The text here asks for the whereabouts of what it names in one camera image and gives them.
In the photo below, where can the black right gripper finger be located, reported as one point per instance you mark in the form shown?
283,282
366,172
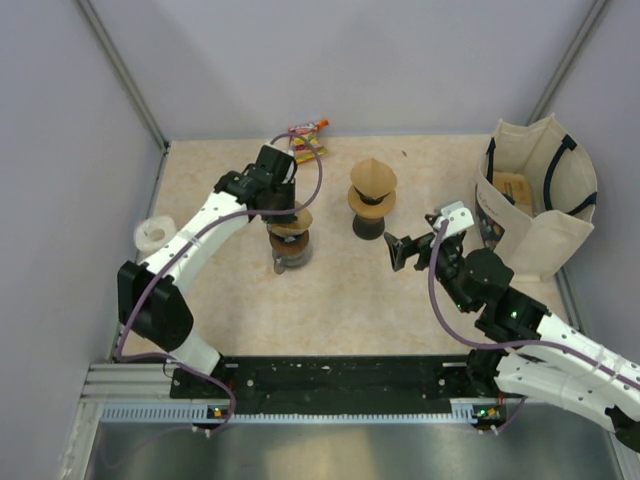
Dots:
400,249
432,219

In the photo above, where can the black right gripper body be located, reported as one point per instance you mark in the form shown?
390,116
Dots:
447,258

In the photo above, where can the blue glass dripper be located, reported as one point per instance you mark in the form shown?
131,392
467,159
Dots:
368,200
289,238

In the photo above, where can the brown paper coffee filter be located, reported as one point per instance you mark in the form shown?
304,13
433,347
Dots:
373,178

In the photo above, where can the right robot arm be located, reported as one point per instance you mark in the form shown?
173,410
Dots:
518,345

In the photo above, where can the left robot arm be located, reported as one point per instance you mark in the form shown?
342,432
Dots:
151,294

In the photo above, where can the black tumbler with red lid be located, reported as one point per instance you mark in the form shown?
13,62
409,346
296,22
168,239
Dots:
368,228

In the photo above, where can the colourful snack packet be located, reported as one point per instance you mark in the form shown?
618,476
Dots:
304,140

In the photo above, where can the grey glass pitcher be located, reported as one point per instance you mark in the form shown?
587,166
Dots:
285,262

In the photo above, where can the cream canvas tote bag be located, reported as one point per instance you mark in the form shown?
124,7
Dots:
564,194

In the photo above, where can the brown box in bag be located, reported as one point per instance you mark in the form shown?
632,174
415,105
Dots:
516,189

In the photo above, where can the white toilet paper roll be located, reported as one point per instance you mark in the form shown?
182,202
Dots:
152,234

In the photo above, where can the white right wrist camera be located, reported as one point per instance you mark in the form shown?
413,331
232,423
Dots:
457,216

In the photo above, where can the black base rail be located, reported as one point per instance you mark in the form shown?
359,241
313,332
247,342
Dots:
336,385

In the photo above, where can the grey slotted cable duct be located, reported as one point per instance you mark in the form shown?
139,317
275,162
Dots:
162,413

